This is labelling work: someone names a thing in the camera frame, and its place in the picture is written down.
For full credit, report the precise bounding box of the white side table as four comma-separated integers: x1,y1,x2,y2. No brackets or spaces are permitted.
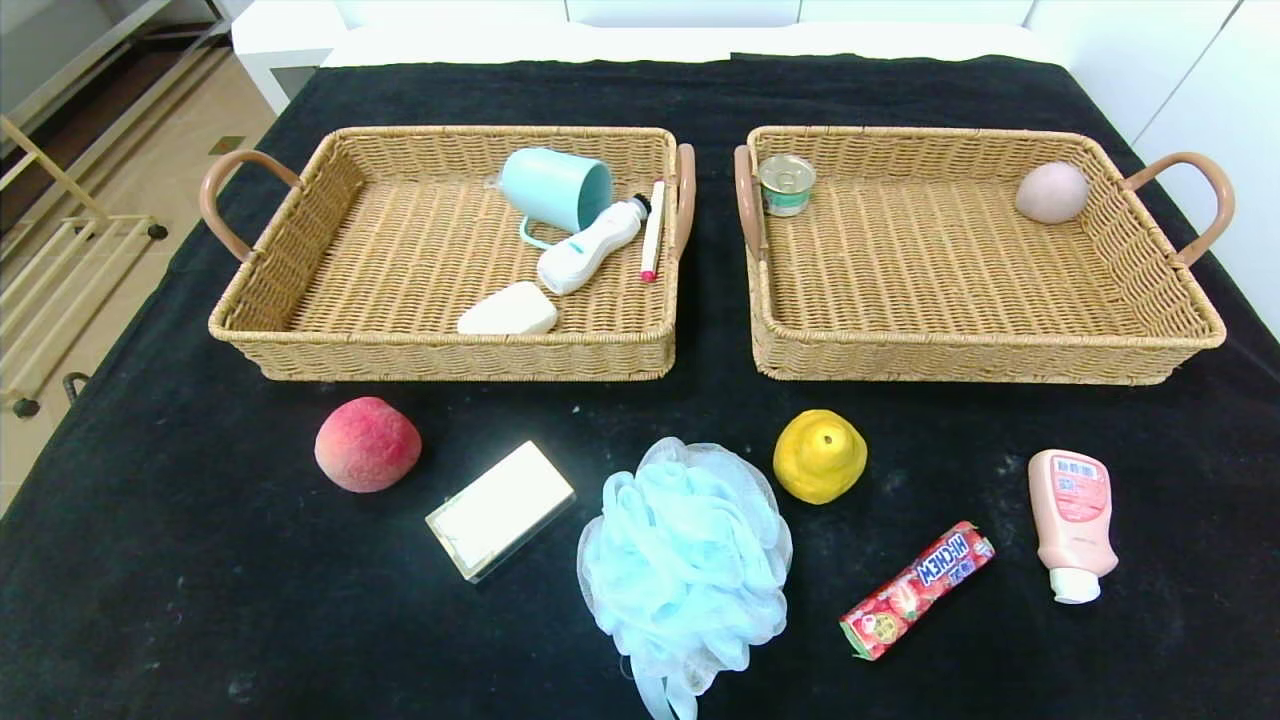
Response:
230,0,346,113

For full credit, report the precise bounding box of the white soap bar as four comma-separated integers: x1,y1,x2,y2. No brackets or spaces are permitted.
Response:
456,281,559,336

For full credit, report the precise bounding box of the cream yellow soap box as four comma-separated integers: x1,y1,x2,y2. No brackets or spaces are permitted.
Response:
424,440,578,584

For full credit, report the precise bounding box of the pale pink egg-shaped ball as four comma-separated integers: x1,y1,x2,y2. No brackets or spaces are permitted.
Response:
1015,161,1091,225

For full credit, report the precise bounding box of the small tin can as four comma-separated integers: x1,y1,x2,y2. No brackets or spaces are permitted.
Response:
757,154,817,218

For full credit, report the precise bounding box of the light blue bath loofah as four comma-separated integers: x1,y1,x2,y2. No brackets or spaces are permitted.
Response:
576,436,794,720

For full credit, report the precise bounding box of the wooden slatted rack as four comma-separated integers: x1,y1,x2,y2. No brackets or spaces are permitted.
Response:
0,115,169,419

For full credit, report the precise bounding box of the white plastic bottle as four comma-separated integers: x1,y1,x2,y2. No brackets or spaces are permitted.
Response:
536,194,653,296

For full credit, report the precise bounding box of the pink squeeze bottle white cap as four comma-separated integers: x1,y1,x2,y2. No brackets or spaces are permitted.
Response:
1027,448,1120,605

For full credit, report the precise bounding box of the wicker basket with brown handles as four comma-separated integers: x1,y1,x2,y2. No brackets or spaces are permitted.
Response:
733,124,1237,387
198,124,698,383

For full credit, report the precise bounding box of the yellow pear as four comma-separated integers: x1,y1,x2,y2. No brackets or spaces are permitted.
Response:
772,409,869,506

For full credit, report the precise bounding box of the grey metal shelf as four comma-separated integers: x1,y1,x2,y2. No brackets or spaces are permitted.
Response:
0,0,231,131

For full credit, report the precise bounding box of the teal plastic cup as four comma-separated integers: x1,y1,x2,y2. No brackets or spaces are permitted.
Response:
497,147,614,250

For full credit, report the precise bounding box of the red peach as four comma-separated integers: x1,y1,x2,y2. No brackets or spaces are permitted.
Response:
314,396,423,494

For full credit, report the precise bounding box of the red Hi-Chew candy pack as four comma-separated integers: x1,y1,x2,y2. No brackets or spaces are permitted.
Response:
839,521,997,662

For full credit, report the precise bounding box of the white tube with red cap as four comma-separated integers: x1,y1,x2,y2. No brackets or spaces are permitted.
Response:
640,180,667,283

